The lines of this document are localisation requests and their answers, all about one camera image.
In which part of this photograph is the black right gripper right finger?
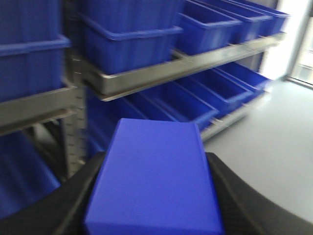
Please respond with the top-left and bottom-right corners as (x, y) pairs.
(205, 152), (313, 235)

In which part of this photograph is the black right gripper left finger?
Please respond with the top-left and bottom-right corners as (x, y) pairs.
(0, 152), (106, 235)

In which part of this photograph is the small blue box part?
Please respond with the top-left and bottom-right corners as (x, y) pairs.
(83, 118), (225, 235)

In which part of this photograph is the stainless steel shelf rack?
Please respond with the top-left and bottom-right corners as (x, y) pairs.
(0, 32), (285, 177)

